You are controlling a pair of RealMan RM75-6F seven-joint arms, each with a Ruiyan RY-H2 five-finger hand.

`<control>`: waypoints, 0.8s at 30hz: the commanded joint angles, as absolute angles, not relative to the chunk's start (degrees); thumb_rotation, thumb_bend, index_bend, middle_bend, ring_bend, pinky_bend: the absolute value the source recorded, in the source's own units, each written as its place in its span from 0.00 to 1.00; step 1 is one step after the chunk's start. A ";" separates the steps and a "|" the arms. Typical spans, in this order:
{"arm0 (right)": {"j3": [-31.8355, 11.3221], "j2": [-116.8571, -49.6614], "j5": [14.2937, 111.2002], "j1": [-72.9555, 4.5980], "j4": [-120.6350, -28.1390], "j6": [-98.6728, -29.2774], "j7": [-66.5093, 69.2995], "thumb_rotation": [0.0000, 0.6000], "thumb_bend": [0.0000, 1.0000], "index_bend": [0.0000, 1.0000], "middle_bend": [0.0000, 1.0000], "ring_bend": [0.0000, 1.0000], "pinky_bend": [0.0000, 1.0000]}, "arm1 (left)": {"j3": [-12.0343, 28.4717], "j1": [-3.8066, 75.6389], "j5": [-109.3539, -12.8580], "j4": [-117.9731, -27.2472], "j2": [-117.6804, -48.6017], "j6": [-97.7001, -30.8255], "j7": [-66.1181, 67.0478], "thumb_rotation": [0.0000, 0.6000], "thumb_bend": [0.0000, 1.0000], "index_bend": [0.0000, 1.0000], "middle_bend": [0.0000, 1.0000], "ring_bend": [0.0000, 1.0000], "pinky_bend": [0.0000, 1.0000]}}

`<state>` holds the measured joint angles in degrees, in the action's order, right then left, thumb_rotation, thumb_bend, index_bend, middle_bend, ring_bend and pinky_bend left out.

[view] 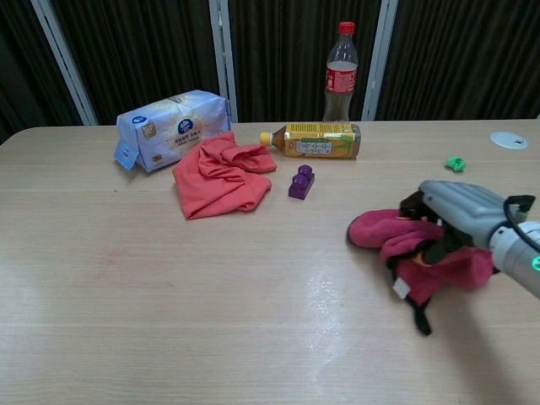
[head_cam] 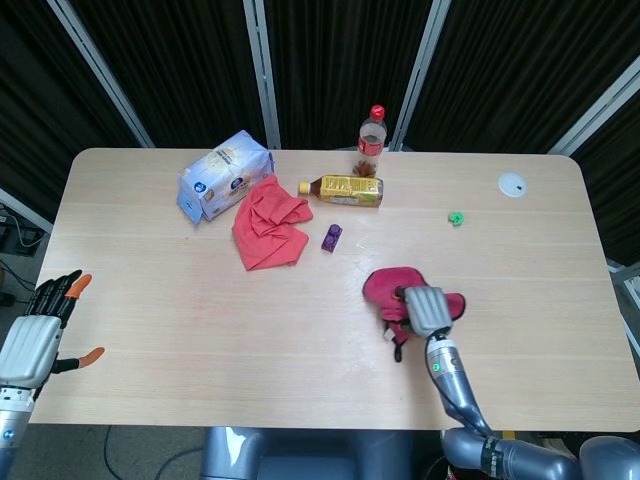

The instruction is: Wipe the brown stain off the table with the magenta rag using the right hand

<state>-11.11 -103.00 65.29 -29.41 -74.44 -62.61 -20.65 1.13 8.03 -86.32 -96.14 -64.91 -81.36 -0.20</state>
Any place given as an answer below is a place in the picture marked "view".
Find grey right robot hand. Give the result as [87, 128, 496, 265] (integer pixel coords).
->
[398, 180, 512, 267]

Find pink magenta towel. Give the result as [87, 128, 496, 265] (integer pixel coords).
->
[347, 208, 495, 337]

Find orange cloth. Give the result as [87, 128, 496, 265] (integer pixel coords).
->
[171, 130, 278, 221]

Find yellow label tea bottle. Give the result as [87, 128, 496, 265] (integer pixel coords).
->
[259, 121, 362, 161]

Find purple toy brick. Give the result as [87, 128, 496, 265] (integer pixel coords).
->
[288, 165, 315, 199]

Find red label cola bottle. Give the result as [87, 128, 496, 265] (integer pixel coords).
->
[321, 21, 359, 124]

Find blue tissue pack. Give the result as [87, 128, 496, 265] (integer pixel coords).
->
[112, 89, 232, 173]

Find grey desk cable grommet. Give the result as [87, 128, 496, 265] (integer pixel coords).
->
[489, 131, 529, 150]

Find grey metal frame post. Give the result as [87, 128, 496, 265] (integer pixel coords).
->
[208, 0, 239, 123]
[360, 0, 399, 122]
[30, 0, 99, 127]

